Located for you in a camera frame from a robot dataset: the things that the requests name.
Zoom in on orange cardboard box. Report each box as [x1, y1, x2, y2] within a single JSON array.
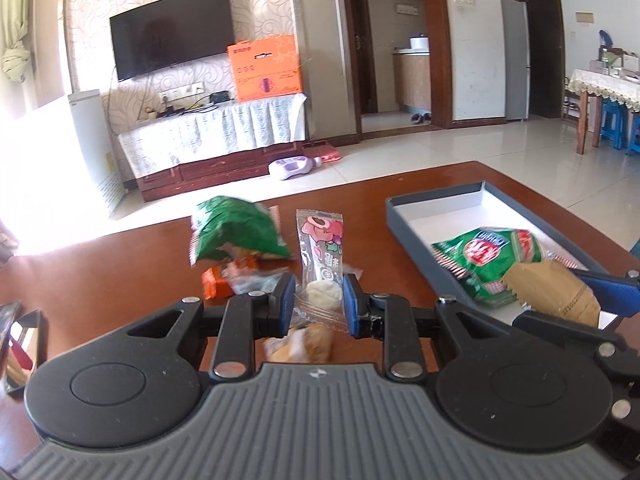
[[226, 34, 304, 103]]

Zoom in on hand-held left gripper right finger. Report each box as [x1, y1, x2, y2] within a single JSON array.
[[341, 273, 517, 382]]

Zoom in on grey refrigerator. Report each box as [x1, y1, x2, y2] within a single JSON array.
[[501, 0, 531, 122]]

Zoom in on black flat television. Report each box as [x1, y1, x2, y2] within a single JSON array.
[[109, 0, 236, 82]]

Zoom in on pale tied curtain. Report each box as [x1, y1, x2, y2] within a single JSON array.
[[0, 0, 36, 83]]

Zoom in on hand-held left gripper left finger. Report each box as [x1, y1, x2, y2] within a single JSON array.
[[120, 273, 297, 382]]

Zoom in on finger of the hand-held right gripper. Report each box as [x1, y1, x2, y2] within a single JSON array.
[[512, 309, 640, 392], [569, 267, 640, 319]]

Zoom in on purple and white bottle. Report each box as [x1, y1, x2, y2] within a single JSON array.
[[267, 156, 323, 182]]

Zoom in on white wall socket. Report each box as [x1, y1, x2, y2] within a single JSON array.
[[159, 81, 206, 101]]

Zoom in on grey shallow box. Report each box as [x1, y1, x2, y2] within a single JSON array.
[[385, 181, 640, 331]]

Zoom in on dark wooden door with handle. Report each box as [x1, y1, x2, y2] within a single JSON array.
[[345, 0, 379, 113]]

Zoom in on orange snack packet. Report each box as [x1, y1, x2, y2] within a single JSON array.
[[201, 255, 261, 301]]

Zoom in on green snack bag red label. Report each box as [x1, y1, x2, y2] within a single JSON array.
[[431, 227, 545, 308]]

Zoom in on golden pastry packet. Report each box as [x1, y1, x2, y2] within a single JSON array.
[[262, 322, 335, 365]]

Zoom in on white patterned cabinet cloth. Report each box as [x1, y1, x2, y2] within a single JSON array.
[[116, 92, 308, 181]]

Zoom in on pink floor scale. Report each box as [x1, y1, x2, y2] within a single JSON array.
[[303, 142, 342, 165]]

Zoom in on wooden chair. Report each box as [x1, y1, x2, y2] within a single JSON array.
[[562, 77, 582, 121]]

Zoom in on white floor appliance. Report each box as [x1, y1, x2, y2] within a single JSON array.
[[67, 89, 123, 216]]

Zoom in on wooden kitchen cabinet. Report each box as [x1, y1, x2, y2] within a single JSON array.
[[391, 50, 432, 113]]

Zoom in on brown paper snack packet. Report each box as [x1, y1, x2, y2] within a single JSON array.
[[501, 260, 601, 327]]

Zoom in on clear crinkled snack packet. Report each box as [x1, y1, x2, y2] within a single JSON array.
[[222, 266, 288, 297]]

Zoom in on blue plastic stool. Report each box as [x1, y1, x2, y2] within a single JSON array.
[[625, 110, 640, 156], [600, 99, 628, 150]]

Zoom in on clear pink snack packet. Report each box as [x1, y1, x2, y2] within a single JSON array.
[[294, 209, 362, 333]]

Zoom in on lace tablecloth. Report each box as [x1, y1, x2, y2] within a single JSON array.
[[569, 68, 640, 112]]

